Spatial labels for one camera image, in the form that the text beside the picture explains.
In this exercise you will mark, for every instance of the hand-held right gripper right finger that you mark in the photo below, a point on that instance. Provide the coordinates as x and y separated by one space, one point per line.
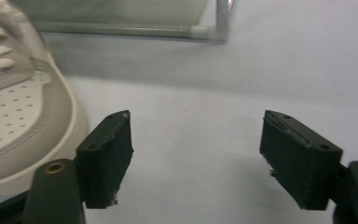
295 161

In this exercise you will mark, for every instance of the white and grey sneaker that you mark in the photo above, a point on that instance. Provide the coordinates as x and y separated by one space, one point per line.
18 118

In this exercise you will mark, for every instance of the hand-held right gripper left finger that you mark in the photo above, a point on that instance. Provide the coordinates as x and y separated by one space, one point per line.
104 161

